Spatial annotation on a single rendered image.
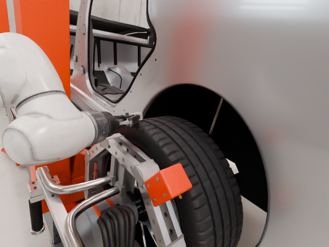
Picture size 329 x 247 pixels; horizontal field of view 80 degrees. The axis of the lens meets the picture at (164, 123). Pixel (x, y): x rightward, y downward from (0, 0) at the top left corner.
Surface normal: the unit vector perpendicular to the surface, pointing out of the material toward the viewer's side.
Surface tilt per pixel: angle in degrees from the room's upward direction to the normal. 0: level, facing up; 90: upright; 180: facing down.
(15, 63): 50
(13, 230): 0
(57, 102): 41
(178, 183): 35
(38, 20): 90
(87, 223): 26
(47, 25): 90
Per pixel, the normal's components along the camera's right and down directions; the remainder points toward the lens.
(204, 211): 0.62, -0.25
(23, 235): 0.17, -0.92
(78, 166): 0.65, 0.38
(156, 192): -0.74, 0.13
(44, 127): 0.59, -0.49
